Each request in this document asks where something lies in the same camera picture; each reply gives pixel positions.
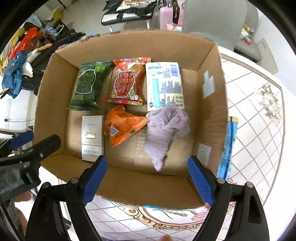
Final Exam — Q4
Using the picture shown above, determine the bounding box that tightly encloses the white small carton box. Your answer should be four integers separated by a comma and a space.
81, 115, 104, 162

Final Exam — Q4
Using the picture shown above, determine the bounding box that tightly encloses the orange snack bag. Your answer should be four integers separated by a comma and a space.
104, 105, 149, 147

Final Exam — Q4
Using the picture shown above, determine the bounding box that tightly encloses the dark green wet wipes pack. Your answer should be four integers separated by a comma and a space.
68, 61, 113, 111

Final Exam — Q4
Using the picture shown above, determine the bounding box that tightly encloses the red floral wet wipes pack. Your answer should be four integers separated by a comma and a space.
104, 57, 151, 106

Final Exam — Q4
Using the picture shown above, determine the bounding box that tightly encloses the lavender cloth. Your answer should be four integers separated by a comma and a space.
143, 105, 190, 171

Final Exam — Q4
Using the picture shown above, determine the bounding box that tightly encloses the yellow tissue pack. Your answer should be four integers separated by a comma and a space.
145, 62, 185, 111

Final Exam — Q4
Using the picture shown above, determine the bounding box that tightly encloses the person's left hand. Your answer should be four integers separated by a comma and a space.
0, 167, 33, 237

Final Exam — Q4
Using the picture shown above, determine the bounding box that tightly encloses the blue striped pack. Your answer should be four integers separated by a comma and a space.
216, 116, 238, 181

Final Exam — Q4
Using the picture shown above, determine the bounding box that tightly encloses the pile of clutter on floor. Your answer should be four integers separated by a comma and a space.
1, 15, 85, 99

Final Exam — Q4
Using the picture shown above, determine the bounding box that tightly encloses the white patterned table mat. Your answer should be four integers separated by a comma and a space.
86, 53, 285, 240

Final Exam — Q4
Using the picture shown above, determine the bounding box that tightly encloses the white chair with clutter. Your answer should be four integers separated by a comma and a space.
101, 1, 157, 33

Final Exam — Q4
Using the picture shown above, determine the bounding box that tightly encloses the pink suitcase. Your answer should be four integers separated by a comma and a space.
158, 0, 185, 32

